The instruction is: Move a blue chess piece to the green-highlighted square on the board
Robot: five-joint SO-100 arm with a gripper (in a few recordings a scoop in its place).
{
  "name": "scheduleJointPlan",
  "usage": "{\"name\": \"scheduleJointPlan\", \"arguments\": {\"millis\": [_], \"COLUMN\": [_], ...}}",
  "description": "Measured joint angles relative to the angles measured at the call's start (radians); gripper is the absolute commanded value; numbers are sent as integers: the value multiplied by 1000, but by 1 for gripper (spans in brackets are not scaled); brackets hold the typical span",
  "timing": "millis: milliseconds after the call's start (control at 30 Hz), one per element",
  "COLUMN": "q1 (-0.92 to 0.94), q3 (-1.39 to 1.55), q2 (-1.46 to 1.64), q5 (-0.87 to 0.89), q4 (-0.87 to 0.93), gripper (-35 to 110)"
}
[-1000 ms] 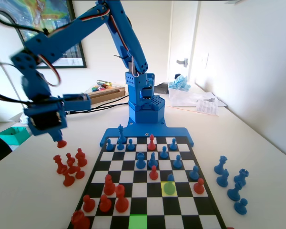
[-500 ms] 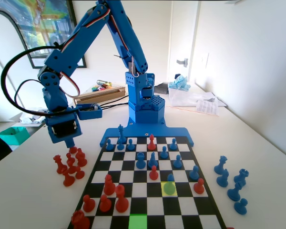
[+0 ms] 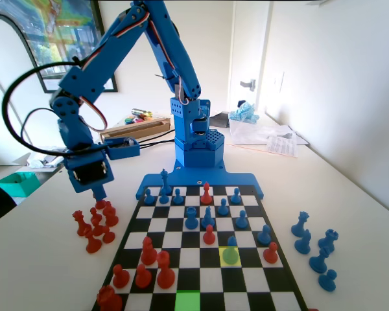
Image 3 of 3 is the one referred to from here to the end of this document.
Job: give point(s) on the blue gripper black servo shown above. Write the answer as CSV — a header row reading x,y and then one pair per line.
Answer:
x,y
90,174

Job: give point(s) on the red chess rook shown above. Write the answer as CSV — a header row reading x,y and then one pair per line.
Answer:
x,y
108,299
100,204

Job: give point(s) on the blue pawn moved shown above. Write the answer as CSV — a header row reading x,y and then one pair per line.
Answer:
x,y
231,252

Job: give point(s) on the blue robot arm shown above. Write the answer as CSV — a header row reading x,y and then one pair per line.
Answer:
x,y
178,64

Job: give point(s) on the red chess pawn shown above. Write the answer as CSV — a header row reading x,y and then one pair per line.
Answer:
x,y
120,278
108,236
95,214
98,228
209,236
143,278
271,254

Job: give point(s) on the red chess queen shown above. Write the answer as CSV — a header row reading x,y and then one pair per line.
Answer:
x,y
81,225

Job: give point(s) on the blue chess pawn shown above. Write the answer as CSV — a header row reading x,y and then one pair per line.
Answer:
x,y
235,197
264,236
148,198
240,222
177,198
222,209
326,281

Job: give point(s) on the captured red chess pieces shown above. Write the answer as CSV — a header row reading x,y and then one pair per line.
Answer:
x,y
92,244

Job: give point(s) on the blue chess king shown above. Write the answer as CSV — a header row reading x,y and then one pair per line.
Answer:
x,y
164,191

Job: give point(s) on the red chess bishop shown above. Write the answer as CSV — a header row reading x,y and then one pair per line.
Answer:
x,y
148,252
206,196

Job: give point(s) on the blue chess rook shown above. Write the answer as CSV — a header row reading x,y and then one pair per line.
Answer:
x,y
327,241
190,220

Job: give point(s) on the black white chessboard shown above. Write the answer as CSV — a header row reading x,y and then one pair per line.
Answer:
x,y
189,257

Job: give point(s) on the blue chess knight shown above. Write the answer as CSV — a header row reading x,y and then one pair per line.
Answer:
x,y
303,243
208,218

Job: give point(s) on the blue chess queen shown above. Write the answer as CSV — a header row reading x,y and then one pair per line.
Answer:
x,y
299,225

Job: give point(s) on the blue chess bishop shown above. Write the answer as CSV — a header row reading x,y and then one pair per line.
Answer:
x,y
318,260

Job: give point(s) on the cardboard tray with papers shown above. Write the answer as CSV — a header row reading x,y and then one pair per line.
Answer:
x,y
39,162

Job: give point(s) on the long cardboard box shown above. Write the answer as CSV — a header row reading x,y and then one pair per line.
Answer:
x,y
142,129

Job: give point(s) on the colourful bit set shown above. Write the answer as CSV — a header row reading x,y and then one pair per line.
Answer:
x,y
134,120

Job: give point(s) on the green plastic bin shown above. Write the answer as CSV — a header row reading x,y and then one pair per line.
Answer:
x,y
17,186

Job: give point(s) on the black flat device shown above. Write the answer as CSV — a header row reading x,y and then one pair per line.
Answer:
x,y
220,120

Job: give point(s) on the clear plastic bag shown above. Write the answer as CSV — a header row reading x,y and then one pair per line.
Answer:
x,y
253,133

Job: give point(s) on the black framed poster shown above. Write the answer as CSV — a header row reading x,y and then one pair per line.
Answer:
x,y
61,32

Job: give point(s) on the white arched panel dark edge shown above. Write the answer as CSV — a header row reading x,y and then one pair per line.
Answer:
x,y
0,48

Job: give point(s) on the printed paper leaflet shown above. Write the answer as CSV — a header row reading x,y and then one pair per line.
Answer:
x,y
282,146

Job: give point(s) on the white paper sheets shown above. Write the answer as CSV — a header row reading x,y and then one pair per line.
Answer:
x,y
299,137

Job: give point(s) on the white door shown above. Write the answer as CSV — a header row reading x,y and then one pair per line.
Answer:
x,y
246,39

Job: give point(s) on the small red object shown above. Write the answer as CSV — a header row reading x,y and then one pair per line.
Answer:
x,y
312,309

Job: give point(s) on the blue board mount plate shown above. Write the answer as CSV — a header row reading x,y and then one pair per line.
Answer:
x,y
214,178

